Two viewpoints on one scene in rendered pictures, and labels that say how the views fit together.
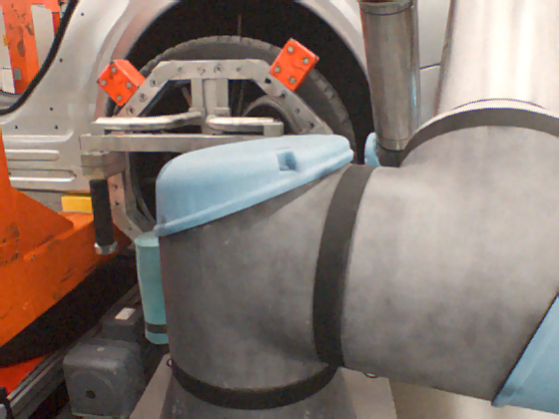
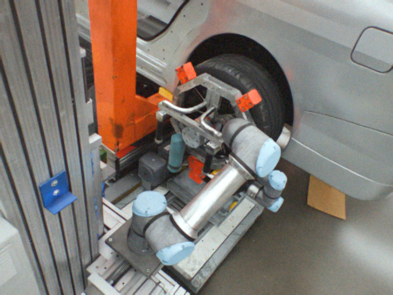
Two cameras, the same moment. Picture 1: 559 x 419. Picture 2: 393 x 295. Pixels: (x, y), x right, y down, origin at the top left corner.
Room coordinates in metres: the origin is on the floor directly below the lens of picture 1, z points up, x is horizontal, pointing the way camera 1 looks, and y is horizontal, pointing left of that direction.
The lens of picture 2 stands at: (-0.33, -0.36, 1.94)
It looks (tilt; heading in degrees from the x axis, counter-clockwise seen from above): 41 degrees down; 23
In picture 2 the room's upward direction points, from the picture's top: 11 degrees clockwise
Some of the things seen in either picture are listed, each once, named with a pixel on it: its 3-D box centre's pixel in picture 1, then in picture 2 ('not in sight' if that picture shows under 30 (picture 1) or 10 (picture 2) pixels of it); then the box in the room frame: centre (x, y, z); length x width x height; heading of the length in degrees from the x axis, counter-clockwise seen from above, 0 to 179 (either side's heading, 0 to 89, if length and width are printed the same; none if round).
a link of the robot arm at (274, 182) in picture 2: not in sight; (272, 181); (0.73, -0.30, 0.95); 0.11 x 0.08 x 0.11; 67
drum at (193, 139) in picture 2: not in sight; (202, 129); (0.97, 0.17, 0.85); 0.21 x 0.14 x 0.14; 172
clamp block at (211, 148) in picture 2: not in sight; (214, 145); (0.81, 0.02, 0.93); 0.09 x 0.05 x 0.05; 172
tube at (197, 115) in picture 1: (151, 105); (187, 98); (0.93, 0.27, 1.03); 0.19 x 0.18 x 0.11; 172
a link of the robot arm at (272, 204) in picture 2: not in sight; (269, 198); (0.73, -0.32, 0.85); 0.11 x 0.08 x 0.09; 82
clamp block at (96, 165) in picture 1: (104, 161); (164, 113); (0.86, 0.36, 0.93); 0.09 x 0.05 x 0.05; 172
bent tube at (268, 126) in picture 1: (245, 104); (217, 115); (0.90, 0.08, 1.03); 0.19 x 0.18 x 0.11; 172
